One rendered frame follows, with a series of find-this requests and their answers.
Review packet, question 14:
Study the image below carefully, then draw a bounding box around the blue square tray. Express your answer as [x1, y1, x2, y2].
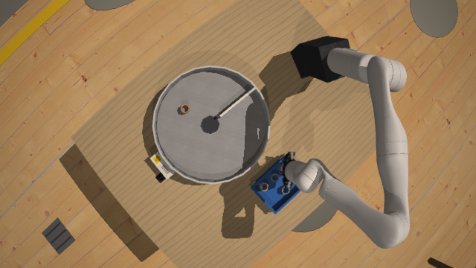
[249, 154, 300, 214]

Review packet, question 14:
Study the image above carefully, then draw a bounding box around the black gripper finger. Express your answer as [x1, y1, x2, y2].
[282, 152, 295, 165]
[280, 172, 292, 188]

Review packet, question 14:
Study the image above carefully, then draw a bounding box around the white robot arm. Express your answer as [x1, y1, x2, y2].
[285, 48, 410, 249]

